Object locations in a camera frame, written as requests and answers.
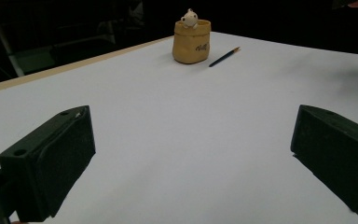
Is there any dark blue pen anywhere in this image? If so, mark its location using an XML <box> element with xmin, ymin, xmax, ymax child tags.
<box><xmin>208</xmin><ymin>46</ymin><xmax>241</xmax><ymax>68</ymax></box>

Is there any white-legged desk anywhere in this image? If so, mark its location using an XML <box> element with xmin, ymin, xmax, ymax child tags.
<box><xmin>0</xmin><ymin>8</ymin><xmax>26</xmax><ymax>77</ymax></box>

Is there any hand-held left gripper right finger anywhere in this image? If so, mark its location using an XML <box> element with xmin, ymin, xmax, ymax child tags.
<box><xmin>290</xmin><ymin>104</ymin><xmax>358</xmax><ymax>221</ymax></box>

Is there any white board table cover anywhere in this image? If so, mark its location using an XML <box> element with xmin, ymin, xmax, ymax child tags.
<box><xmin>0</xmin><ymin>31</ymin><xmax>358</xmax><ymax>224</ymax></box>

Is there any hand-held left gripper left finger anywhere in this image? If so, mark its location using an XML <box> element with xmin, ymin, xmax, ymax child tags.
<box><xmin>0</xmin><ymin>105</ymin><xmax>97</xmax><ymax>223</ymax></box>

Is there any wooden table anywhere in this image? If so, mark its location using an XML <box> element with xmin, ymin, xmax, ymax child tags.
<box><xmin>0</xmin><ymin>35</ymin><xmax>175</xmax><ymax>96</ymax></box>

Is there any yellow fabric pen holder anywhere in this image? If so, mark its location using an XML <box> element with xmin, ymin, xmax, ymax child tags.
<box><xmin>172</xmin><ymin>7</ymin><xmax>213</xmax><ymax>65</ymax></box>

